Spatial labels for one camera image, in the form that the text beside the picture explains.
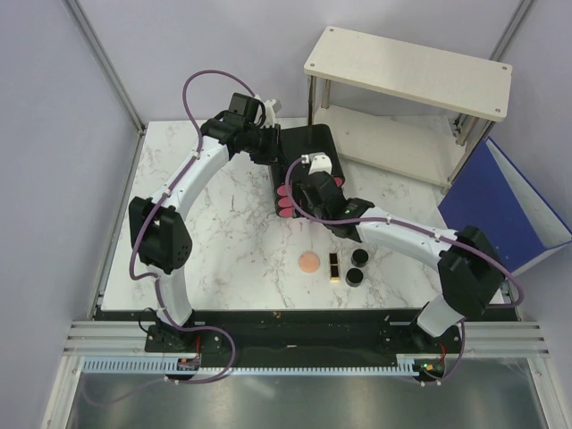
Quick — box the pink bottom drawer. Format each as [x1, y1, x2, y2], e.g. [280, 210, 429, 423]
[278, 206, 298, 219]

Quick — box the black drawer cabinet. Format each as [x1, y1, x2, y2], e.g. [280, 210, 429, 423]
[268, 124, 345, 217]

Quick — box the gold black lipstick case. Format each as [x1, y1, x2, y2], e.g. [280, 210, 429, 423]
[329, 253, 340, 282]

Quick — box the blue binder folder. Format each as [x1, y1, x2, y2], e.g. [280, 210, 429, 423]
[439, 139, 571, 275]

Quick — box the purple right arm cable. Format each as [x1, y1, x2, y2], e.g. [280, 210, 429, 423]
[284, 154, 525, 388]

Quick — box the white two-tier shelf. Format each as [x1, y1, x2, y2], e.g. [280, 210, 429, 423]
[304, 26, 513, 190]

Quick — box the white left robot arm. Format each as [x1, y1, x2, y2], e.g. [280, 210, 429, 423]
[128, 114, 281, 351]

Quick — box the peach makeup sponge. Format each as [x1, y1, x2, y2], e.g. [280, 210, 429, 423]
[299, 252, 321, 273]

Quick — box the black round jar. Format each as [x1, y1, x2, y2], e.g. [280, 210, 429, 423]
[345, 268, 364, 288]
[350, 248, 369, 268]

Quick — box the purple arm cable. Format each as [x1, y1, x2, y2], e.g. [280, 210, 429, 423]
[82, 70, 263, 407]
[284, 154, 525, 388]

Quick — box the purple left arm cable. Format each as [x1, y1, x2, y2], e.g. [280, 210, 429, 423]
[82, 70, 263, 407]

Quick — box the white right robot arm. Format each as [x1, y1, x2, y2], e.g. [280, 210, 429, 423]
[293, 172, 506, 352]

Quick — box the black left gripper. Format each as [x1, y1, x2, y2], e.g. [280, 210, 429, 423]
[244, 125, 288, 171]

